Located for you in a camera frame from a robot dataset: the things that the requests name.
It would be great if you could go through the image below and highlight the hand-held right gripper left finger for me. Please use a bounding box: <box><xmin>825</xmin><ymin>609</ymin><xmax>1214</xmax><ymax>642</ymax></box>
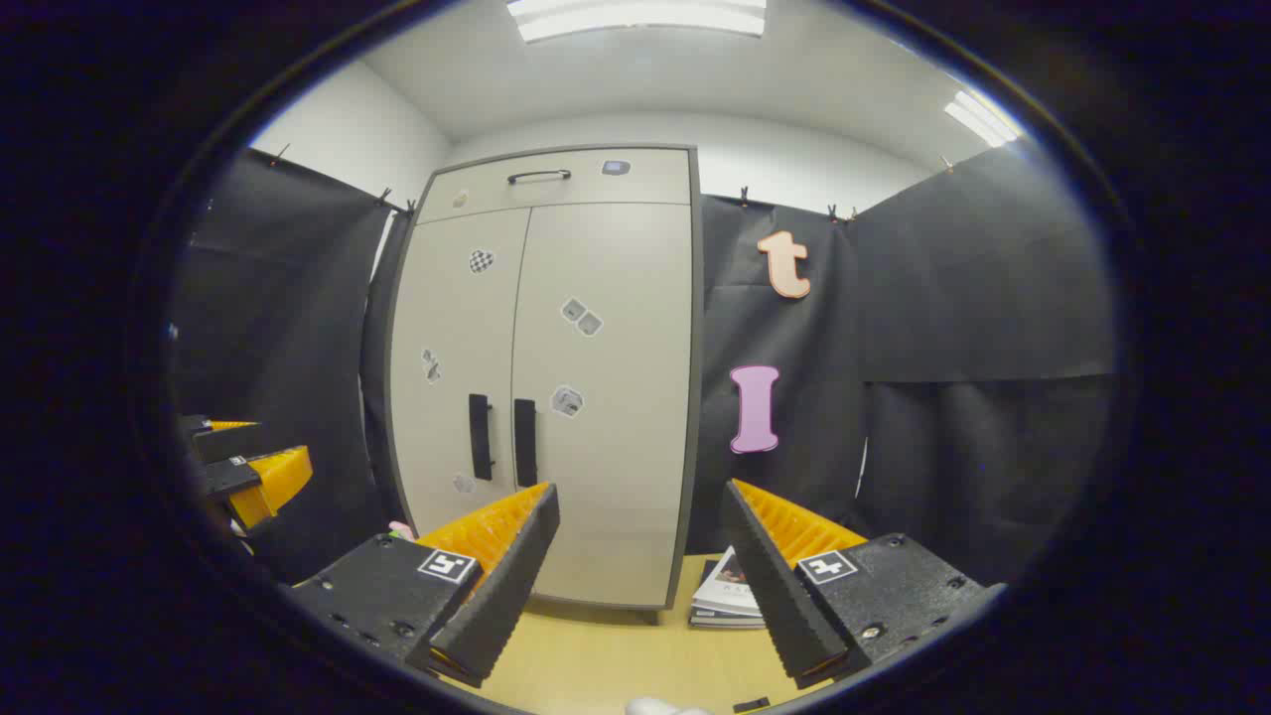
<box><xmin>288</xmin><ymin>483</ymin><xmax>562</xmax><ymax>689</ymax></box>

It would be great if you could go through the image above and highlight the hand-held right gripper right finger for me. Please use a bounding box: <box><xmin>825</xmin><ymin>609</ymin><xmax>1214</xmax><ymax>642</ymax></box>
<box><xmin>720</xmin><ymin>479</ymin><xmax>994</xmax><ymax>691</ymax></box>

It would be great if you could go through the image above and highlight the grey shoe cabinet door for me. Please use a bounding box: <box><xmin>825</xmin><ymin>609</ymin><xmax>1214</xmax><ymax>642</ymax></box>
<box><xmin>511</xmin><ymin>204</ymin><xmax>693</xmax><ymax>607</ymax></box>
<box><xmin>389</xmin><ymin>209</ymin><xmax>530</xmax><ymax>537</ymax></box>

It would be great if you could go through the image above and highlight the grey double-door shoe cabinet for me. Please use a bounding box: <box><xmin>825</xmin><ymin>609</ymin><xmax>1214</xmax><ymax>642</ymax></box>
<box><xmin>385</xmin><ymin>144</ymin><xmax>704</xmax><ymax>612</ymax></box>

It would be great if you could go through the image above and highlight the grey cabinet drawer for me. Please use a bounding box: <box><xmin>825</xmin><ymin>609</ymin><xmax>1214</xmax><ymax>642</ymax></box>
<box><xmin>417</xmin><ymin>149</ymin><xmax>692</xmax><ymax>224</ymax></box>

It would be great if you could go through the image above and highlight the dark thin book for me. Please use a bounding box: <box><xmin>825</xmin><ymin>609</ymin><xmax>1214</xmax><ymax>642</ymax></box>
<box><xmin>690</xmin><ymin>559</ymin><xmax>766</xmax><ymax>630</ymax></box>

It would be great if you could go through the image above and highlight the black backdrop cloth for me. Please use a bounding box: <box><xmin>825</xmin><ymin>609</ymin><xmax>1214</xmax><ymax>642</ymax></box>
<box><xmin>174</xmin><ymin>139</ymin><xmax>1118</xmax><ymax>587</ymax></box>

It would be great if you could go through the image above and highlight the long ceiling light panel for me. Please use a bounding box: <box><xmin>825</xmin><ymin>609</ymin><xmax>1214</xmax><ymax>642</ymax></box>
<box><xmin>506</xmin><ymin>0</ymin><xmax>768</xmax><ymax>43</ymax></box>

